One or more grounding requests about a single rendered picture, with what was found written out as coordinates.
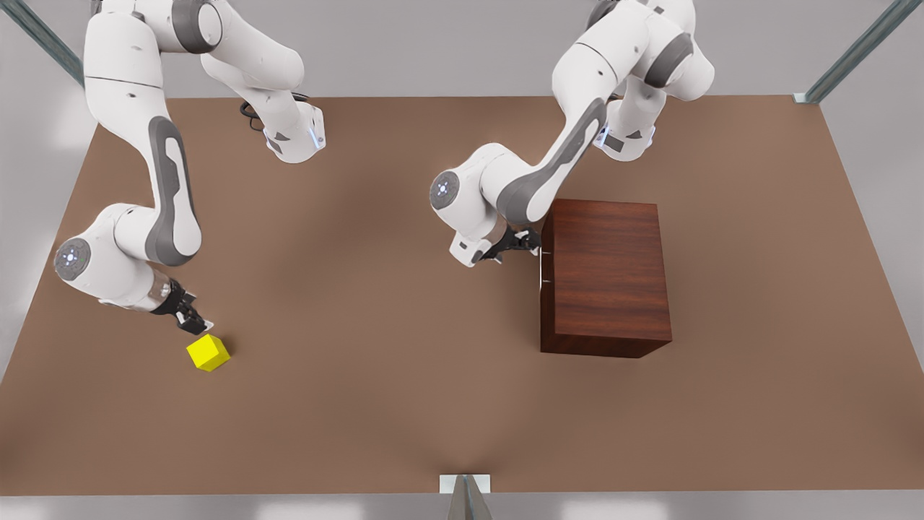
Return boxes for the yellow cube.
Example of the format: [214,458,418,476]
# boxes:
[186,334,232,373]

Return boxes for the black cable loop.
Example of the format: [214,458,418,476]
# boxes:
[240,92,310,133]

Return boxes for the silver frame post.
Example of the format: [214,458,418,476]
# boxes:
[0,0,86,87]
[793,0,924,105]
[440,474,492,520]

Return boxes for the dark wooden cabinet box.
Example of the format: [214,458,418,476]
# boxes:
[540,199,673,359]

